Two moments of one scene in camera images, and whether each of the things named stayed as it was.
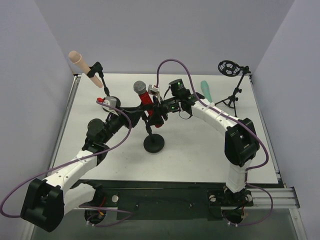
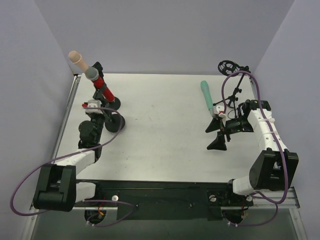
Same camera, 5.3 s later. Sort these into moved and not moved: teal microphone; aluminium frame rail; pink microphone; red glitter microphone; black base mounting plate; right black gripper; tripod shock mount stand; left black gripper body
Moved: left black gripper body; red glitter microphone; right black gripper
Not moved: black base mounting plate; aluminium frame rail; teal microphone; tripod shock mount stand; pink microphone
